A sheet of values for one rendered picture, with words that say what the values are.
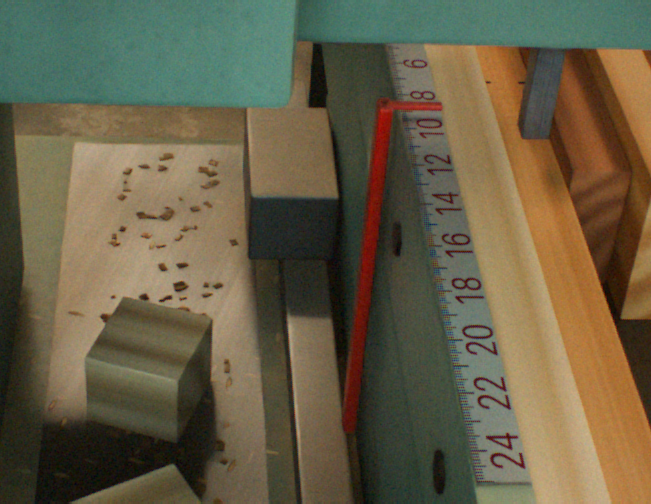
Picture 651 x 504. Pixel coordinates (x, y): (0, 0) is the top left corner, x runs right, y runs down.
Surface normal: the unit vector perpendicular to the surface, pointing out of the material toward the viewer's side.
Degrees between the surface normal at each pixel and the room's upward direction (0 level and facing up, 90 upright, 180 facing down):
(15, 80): 90
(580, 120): 0
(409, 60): 0
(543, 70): 90
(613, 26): 90
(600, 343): 0
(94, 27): 90
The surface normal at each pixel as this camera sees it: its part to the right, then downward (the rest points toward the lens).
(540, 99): 0.07, 0.62
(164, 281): 0.07, -0.78
